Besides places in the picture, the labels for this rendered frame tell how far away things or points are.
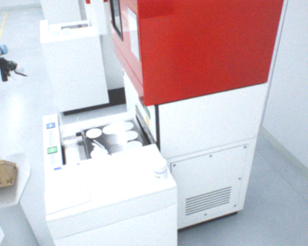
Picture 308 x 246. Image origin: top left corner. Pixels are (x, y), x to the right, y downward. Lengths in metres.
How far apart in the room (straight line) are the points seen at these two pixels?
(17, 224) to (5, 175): 0.42
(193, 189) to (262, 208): 0.80
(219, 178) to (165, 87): 0.89
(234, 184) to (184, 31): 1.25
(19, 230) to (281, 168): 2.30
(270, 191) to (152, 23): 1.97
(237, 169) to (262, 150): 1.13
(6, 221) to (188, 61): 1.45
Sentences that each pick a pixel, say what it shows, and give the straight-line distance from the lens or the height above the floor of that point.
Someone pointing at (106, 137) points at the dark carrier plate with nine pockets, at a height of 0.90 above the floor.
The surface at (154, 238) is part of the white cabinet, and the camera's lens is 1.77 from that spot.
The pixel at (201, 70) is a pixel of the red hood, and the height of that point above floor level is 1.38.
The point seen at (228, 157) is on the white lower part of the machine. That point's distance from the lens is 2.07.
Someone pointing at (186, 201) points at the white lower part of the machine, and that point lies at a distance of 2.20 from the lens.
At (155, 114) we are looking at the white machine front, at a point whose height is 1.17.
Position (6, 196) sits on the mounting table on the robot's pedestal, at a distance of 1.87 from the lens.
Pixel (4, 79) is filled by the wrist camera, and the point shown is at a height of 1.08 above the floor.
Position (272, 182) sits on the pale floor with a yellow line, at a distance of 2.99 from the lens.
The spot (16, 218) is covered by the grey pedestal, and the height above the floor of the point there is 0.54.
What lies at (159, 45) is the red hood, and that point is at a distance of 1.46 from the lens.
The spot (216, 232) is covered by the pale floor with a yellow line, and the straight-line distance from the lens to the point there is 2.53.
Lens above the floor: 2.06
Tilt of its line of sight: 35 degrees down
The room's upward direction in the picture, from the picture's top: 3 degrees counter-clockwise
